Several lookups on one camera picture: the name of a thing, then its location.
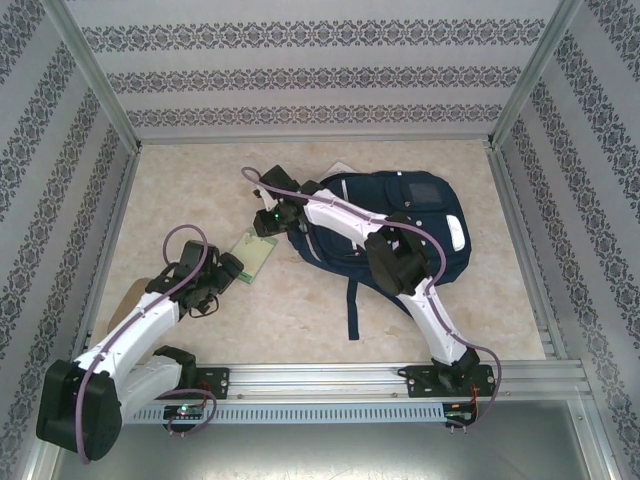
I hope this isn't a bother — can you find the aluminium right frame post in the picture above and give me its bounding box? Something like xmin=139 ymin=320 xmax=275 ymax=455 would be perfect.
xmin=487 ymin=0 xmax=586 ymax=149

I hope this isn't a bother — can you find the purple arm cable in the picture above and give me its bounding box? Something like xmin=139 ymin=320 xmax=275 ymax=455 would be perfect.
xmin=241 ymin=166 xmax=504 ymax=430
xmin=74 ymin=224 xmax=217 ymax=466

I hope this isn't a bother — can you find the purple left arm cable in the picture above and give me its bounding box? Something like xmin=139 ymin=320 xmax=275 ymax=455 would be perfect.
xmin=74 ymin=224 xmax=217 ymax=466

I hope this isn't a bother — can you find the grey slotted cable duct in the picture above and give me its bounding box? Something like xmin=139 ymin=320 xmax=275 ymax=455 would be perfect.
xmin=122 ymin=403 xmax=446 ymax=424

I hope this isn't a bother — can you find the controller circuit board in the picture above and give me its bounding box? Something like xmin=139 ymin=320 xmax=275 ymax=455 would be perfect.
xmin=446 ymin=402 xmax=479 ymax=426
xmin=164 ymin=404 xmax=206 ymax=420

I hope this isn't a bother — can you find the navy blue student backpack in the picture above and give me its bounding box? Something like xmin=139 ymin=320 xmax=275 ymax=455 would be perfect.
xmin=289 ymin=169 xmax=474 ymax=341

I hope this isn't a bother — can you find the aluminium table side rail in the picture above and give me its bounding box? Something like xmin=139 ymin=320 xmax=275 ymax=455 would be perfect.
xmin=487 ymin=142 xmax=571 ymax=360
xmin=69 ymin=144 xmax=144 ymax=365

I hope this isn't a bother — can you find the aluminium left table side rail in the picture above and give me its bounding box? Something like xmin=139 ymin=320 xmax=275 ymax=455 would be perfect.
xmin=69 ymin=144 xmax=144 ymax=365

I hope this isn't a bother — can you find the green notebook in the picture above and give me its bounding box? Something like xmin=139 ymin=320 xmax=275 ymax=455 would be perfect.
xmin=230 ymin=228 xmax=279 ymax=285

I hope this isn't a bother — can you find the aluminium right table side rail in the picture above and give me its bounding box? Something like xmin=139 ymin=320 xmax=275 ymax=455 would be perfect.
xmin=487 ymin=142 xmax=571 ymax=360

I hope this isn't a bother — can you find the aluminium rear table rail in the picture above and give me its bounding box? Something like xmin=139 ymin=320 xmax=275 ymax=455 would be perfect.
xmin=137 ymin=133 xmax=496 ymax=146

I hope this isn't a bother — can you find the aluminium left frame post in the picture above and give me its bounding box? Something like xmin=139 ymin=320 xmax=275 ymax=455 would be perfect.
xmin=42 ymin=0 xmax=144 ymax=151

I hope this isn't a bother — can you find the thin black left camera cable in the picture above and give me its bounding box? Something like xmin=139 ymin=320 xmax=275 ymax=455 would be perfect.
xmin=192 ymin=294 xmax=222 ymax=320

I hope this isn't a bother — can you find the right controller circuit board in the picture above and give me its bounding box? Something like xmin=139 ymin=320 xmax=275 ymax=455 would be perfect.
xmin=446 ymin=402 xmax=479 ymax=426

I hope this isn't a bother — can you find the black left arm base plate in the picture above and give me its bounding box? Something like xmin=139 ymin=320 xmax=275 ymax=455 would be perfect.
xmin=149 ymin=367 xmax=231 ymax=400

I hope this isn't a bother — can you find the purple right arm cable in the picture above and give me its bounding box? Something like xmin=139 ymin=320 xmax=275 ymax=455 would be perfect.
xmin=241 ymin=166 xmax=504 ymax=430

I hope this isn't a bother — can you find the aluminium mounting rail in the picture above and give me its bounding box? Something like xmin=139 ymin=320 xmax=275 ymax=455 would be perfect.
xmin=119 ymin=363 xmax=586 ymax=401

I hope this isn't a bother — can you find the grey metal sheet panel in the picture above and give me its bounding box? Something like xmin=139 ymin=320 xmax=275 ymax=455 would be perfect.
xmin=29 ymin=399 xmax=621 ymax=480

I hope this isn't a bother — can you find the left controller circuit board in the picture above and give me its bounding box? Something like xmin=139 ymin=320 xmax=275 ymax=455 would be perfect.
xmin=164 ymin=404 xmax=206 ymax=420

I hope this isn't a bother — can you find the aluminium frame post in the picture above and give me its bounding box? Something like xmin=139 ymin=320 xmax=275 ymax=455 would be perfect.
xmin=487 ymin=0 xmax=586 ymax=149
xmin=42 ymin=0 xmax=144 ymax=151

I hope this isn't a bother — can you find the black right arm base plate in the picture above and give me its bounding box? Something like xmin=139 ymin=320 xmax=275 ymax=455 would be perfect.
xmin=397 ymin=364 xmax=499 ymax=399

